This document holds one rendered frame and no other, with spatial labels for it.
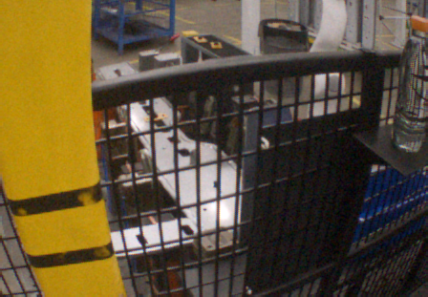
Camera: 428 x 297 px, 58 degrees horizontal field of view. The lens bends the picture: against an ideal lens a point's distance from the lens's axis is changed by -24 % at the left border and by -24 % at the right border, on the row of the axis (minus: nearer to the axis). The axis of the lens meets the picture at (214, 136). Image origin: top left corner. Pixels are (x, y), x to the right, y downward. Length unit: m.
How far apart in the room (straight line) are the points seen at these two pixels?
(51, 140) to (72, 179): 0.04
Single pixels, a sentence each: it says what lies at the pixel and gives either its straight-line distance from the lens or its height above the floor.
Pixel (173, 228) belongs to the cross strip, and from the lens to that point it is 1.15.
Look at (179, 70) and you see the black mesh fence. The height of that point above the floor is 1.55.
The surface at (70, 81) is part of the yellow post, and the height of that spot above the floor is 1.60.
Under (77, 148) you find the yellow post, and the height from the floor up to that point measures 1.54.
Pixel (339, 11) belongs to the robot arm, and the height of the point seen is 1.43.
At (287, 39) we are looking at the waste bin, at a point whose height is 0.61.
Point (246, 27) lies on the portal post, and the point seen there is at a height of 0.42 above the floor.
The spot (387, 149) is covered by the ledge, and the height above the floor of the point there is 1.43.
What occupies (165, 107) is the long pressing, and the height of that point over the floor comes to 1.00.
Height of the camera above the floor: 1.71
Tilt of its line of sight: 27 degrees down
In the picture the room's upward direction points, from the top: 1 degrees clockwise
